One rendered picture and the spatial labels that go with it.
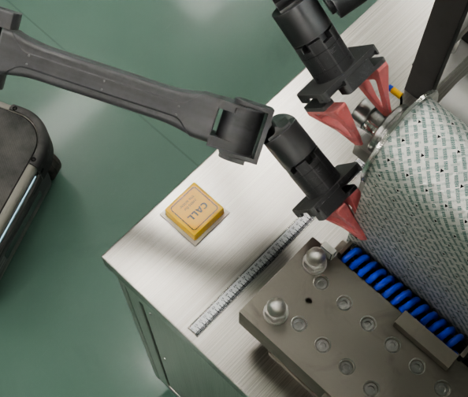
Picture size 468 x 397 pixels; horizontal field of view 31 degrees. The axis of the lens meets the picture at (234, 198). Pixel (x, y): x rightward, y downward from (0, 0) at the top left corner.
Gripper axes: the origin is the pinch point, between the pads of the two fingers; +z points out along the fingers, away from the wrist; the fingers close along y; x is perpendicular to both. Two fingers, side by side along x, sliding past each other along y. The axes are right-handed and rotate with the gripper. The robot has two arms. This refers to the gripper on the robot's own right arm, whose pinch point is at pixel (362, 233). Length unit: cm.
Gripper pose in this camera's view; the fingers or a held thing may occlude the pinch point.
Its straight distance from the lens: 124.2
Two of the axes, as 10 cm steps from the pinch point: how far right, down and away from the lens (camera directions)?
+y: -6.9, 6.6, -2.9
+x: 3.6, -0.4, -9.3
